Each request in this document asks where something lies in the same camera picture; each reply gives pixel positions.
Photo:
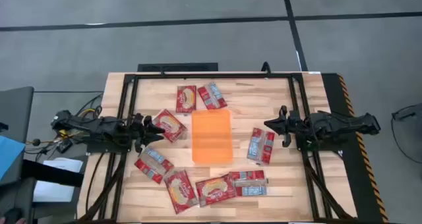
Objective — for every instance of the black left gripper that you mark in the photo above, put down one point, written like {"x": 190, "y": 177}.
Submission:
{"x": 138, "y": 131}

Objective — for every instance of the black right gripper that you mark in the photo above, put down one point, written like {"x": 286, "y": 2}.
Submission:
{"x": 293, "y": 126}

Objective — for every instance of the red popcorn bag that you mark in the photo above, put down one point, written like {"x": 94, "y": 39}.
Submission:
{"x": 216, "y": 190}
{"x": 261, "y": 145}
{"x": 153, "y": 164}
{"x": 186, "y": 99}
{"x": 169, "y": 126}
{"x": 250, "y": 183}
{"x": 212, "y": 95}
{"x": 180, "y": 191}

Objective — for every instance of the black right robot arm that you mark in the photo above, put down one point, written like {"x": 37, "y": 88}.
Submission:
{"x": 339, "y": 123}

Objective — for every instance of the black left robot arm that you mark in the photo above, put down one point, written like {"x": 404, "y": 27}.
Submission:
{"x": 99, "y": 126}

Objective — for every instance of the orange plastic basket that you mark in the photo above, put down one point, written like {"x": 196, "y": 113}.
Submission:
{"x": 211, "y": 135}

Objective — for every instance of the black hook clamp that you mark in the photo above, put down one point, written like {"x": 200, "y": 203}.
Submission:
{"x": 265, "y": 67}

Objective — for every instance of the black rectangular bar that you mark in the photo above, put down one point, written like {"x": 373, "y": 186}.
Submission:
{"x": 178, "y": 67}

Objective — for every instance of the black panel with hazard stripe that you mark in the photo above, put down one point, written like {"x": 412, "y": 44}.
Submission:
{"x": 336, "y": 184}

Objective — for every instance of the black connector box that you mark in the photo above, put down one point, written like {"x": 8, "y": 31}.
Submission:
{"x": 64, "y": 146}

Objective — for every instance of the black chair armrest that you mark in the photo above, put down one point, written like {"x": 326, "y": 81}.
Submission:
{"x": 49, "y": 173}

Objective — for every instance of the white paper sheet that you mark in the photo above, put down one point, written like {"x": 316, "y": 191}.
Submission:
{"x": 52, "y": 192}

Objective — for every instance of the blue sheet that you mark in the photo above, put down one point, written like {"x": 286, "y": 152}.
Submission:
{"x": 8, "y": 155}

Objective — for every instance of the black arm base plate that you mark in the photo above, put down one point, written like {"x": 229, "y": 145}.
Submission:
{"x": 99, "y": 148}
{"x": 329, "y": 145}

